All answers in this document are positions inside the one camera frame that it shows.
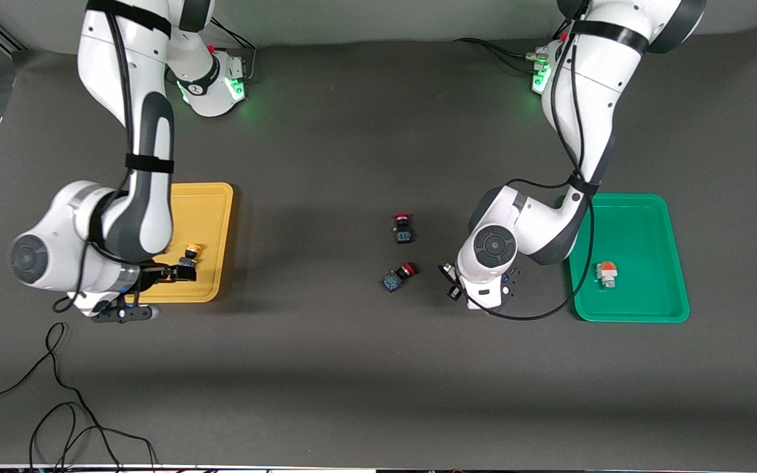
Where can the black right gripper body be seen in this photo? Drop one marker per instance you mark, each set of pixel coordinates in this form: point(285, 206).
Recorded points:
point(152, 274)

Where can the yellow mushroom push button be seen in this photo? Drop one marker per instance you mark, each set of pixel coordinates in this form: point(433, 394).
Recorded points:
point(192, 250)

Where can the orange push button switch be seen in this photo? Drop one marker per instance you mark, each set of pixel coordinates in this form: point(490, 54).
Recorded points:
point(607, 274)

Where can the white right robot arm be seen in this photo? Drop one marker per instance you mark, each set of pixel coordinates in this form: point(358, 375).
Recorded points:
point(99, 59)

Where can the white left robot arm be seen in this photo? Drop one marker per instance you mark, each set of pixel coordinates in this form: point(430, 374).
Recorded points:
point(589, 85)

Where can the yellow plastic tray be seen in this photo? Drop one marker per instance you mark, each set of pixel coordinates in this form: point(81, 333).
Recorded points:
point(211, 217)

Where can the red mushroom push button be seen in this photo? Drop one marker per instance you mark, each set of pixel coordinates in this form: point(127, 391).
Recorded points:
point(404, 235)
point(391, 282)

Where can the green plastic tray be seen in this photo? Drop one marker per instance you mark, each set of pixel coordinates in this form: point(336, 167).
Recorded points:
point(641, 249)

